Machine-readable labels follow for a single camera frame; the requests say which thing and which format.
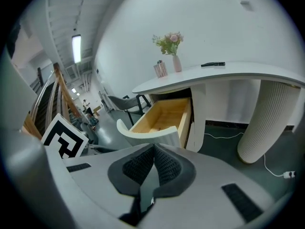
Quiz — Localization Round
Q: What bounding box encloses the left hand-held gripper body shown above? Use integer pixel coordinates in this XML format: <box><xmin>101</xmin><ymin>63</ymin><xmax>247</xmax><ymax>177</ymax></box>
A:
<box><xmin>41</xmin><ymin>113</ymin><xmax>89</xmax><ymax>160</ymax></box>

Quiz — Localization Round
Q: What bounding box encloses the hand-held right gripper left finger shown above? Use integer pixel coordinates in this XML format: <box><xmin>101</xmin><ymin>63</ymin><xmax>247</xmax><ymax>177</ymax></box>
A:
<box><xmin>63</xmin><ymin>144</ymin><xmax>154</xmax><ymax>219</ymax></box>

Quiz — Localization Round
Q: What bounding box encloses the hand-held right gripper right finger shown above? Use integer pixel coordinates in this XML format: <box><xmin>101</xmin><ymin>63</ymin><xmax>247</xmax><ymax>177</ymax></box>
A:
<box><xmin>142</xmin><ymin>144</ymin><xmax>276</xmax><ymax>229</ymax></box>

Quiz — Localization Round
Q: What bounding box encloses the large white wooden drawer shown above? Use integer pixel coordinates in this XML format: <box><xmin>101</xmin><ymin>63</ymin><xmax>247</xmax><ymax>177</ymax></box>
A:
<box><xmin>116</xmin><ymin>97</ymin><xmax>193</xmax><ymax>150</ymax></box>

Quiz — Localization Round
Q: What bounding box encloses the white curved desk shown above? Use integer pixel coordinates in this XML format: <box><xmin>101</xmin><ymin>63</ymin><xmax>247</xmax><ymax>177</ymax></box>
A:
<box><xmin>132</xmin><ymin>61</ymin><xmax>305</xmax><ymax>164</ymax></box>

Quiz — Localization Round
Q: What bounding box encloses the wooden bench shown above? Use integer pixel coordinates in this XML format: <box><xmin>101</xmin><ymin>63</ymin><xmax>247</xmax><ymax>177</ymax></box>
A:
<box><xmin>22</xmin><ymin>68</ymin><xmax>72</xmax><ymax>140</ymax></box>

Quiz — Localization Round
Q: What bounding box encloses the black baseboard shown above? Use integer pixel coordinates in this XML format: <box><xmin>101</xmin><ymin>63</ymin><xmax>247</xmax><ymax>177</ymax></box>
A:
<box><xmin>204</xmin><ymin>120</ymin><xmax>295</xmax><ymax>132</ymax></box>

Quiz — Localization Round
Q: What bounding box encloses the grey chair with black legs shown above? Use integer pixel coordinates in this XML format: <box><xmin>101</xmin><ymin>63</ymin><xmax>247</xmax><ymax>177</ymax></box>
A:
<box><xmin>107</xmin><ymin>94</ymin><xmax>153</xmax><ymax>126</ymax></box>

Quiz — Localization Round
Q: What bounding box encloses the ceiling light panel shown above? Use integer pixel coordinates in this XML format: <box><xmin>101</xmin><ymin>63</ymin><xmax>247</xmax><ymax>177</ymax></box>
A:
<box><xmin>71</xmin><ymin>34</ymin><xmax>82</xmax><ymax>64</ymax></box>

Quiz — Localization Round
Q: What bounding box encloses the pink brush holder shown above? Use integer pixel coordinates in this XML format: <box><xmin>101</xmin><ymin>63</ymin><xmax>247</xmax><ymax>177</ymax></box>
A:
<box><xmin>153</xmin><ymin>62</ymin><xmax>168</xmax><ymax>79</ymax></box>

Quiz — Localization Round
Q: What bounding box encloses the pink vase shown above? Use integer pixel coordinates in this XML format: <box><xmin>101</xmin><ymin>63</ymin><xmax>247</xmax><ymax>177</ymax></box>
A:
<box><xmin>172</xmin><ymin>54</ymin><xmax>183</xmax><ymax>73</ymax></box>

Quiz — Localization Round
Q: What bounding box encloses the pink flower bouquet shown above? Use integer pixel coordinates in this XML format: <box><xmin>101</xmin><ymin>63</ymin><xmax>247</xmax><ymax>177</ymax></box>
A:
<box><xmin>152</xmin><ymin>31</ymin><xmax>184</xmax><ymax>56</ymax></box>

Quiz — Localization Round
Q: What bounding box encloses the white power cable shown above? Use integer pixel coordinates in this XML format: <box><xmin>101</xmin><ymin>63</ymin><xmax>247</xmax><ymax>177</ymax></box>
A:
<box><xmin>203</xmin><ymin>132</ymin><xmax>285</xmax><ymax>177</ymax></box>

